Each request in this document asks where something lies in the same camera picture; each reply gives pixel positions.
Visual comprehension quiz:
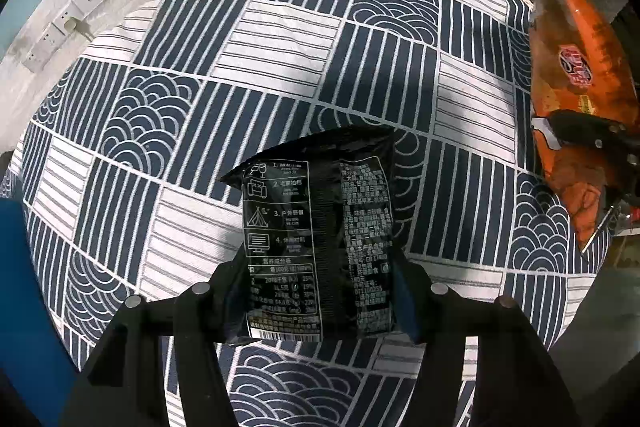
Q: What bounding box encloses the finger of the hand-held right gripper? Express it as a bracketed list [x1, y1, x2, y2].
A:
[546, 108, 626, 148]

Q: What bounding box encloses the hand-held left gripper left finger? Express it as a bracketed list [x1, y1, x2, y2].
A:
[60, 256, 252, 427]

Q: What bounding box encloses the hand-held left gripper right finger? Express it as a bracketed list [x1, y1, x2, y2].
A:
[391, 251, 582, 427]

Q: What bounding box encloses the large orange chip bag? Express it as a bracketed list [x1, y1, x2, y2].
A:
[527, 0, 640, 253]

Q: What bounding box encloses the black snack packet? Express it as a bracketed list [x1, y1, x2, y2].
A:
[219, 125, 401, 345]

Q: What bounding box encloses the navy white patterned tablecloth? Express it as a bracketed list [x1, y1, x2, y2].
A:
[0, 0, 615, 427]

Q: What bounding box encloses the white plug with cable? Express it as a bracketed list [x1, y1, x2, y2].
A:
[64, 18, 93, 40]

